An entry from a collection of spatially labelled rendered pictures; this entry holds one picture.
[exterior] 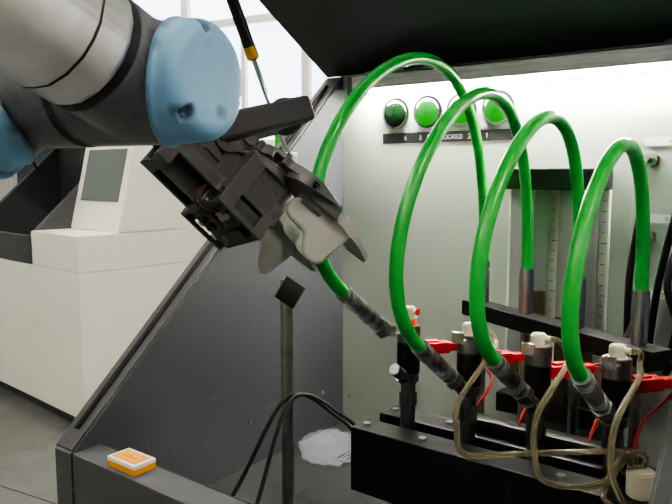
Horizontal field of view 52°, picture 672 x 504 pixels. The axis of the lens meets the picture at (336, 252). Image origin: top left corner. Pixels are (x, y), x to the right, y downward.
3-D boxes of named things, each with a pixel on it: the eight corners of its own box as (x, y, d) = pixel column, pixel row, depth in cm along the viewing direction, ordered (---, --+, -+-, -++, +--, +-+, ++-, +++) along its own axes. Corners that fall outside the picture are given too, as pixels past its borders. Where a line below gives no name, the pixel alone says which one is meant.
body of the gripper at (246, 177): (223, 256, 65) (127, 165, 60) (269, 194, 69) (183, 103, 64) (267, 245, 59) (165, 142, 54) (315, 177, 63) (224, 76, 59)
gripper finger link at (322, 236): (342, 297, 64) (262, 238, 62) (370, 250, 67) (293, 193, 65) (357, 287, 61) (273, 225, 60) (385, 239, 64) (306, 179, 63)
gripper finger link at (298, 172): (321, 234, 65) (247, 179, 64) (330, 221, 66) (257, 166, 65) (341, 216, 61) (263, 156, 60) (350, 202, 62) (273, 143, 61)
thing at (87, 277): (-63, 390, 409) (-86, 45, 386) (106, 354, 489) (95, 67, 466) (36, 448, 322) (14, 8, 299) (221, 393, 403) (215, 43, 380)
